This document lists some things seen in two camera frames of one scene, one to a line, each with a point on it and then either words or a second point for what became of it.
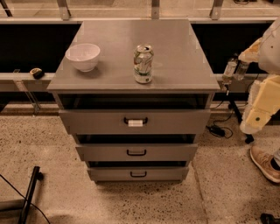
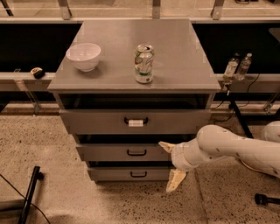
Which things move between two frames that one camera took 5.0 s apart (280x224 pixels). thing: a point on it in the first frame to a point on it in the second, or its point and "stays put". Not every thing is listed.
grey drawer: [136, 152] stays put
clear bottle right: [241, 70] stays put
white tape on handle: [135, 122] stays put
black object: [269, 219] to [262, 199]
